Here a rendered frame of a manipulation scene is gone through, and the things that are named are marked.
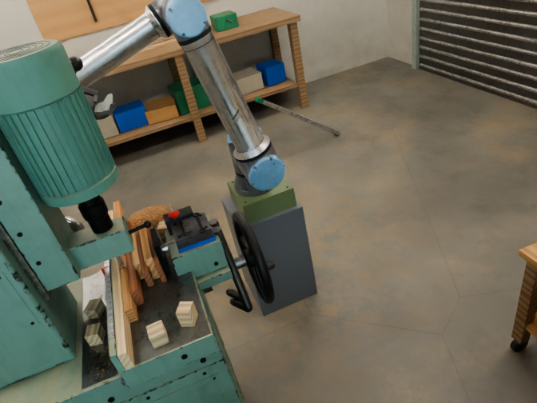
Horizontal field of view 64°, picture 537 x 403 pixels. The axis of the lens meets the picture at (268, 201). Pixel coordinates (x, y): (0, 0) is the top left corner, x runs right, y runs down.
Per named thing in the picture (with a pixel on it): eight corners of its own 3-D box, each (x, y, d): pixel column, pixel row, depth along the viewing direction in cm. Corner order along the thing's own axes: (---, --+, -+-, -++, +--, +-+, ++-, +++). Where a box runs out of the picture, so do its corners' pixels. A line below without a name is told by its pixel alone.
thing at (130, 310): (138, 320, 102) (132, 309, 100) (129, 323, 102) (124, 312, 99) (123, 209, 145) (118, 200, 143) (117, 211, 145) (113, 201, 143)
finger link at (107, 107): (119, 88, 115) (93, 93, 119) (115, 108, 114) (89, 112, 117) (127, 93, 118) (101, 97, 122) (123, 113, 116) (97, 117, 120)
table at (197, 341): (258, 335, 99) (253, 318, 96) (129, 391, 93) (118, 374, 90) (201, 208, 148) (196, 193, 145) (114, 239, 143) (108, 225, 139)
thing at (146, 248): (161, 277, 113) (152, 257, 109) (153, 280, 113) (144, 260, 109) (153, 242, 127) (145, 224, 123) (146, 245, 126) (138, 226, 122)
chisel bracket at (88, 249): (137, 255, 109) (125, 229, 104) (81, 275, 106) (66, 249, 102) (134, 239, 115) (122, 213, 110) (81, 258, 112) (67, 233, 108)
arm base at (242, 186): (229, 181, 198) (224, 163, 192) (268, 169, 202) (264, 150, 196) (241, 201, 183) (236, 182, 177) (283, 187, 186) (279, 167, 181)
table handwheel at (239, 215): (280, 277, 108) (239, 189, 122) (204, 307, 104) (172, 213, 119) (280, 313, 132) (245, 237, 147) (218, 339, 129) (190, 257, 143)
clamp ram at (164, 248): (191, 263, 115) (181, 237, 110) (165, 273, 113) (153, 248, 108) (185, 244, 122) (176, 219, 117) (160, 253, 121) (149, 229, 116)
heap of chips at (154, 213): (173, 219, 135) (169, 209, 133) (129, 234, 132) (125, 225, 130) (169, 205, 142) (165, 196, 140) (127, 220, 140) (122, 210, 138)
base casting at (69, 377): (224, 360, 111) (216, 337, 106) (-7, 460, 100) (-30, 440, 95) (191, 259, 147) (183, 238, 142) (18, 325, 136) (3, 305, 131)
